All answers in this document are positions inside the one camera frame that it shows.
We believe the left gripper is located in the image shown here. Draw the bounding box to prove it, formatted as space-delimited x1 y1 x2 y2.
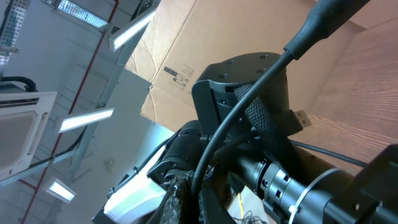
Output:
231 96 397 223

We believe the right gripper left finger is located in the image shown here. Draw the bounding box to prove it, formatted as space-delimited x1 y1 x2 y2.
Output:
154 170 194 224

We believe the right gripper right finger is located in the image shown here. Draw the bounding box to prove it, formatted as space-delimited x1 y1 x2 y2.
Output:
198 186 236 224

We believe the black cable bundle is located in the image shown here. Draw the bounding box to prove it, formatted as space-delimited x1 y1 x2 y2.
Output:
190 0 371 200

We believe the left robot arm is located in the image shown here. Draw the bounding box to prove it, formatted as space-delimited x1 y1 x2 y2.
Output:
92 53 397 223

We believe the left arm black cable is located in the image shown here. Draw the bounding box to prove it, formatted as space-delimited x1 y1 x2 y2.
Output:
106 133 178 200

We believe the cardboard wall panel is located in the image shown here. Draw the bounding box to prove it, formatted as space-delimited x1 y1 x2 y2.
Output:
124 0 374 133

